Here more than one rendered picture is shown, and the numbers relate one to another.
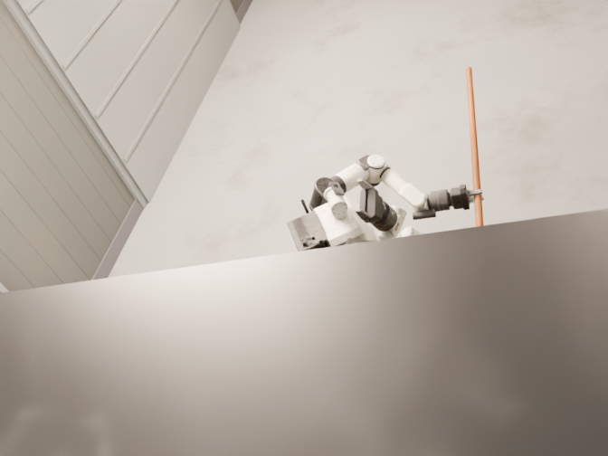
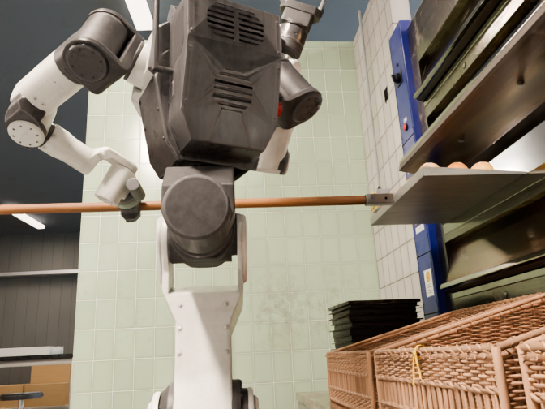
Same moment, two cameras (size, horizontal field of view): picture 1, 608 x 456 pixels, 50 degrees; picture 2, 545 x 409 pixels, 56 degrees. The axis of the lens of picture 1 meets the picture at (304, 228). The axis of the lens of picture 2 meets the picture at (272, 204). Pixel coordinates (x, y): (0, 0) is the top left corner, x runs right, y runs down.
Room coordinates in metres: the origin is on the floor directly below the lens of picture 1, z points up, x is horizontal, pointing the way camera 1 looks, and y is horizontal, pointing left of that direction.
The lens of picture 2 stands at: (2.36, 0.82, 0.73)
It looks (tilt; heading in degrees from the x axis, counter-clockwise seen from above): 16 degrees up; 240
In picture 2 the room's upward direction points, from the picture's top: 3 degrees counter-clockwise
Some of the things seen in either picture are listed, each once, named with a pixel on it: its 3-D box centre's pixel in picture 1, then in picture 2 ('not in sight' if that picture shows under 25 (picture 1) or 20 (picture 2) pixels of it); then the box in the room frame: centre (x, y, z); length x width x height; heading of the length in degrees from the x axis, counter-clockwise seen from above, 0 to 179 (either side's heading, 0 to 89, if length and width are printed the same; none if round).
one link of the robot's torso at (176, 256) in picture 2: not in sight; (203, 234); (1.98, -0.12, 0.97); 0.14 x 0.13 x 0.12; 155
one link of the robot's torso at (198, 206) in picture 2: not in sight; (201, 212); (2.00, -0.07, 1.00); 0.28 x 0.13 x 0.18; 65
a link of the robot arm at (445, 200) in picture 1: (452, 198); (126, 196); (2.01, -0.61, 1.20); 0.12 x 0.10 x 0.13; 65
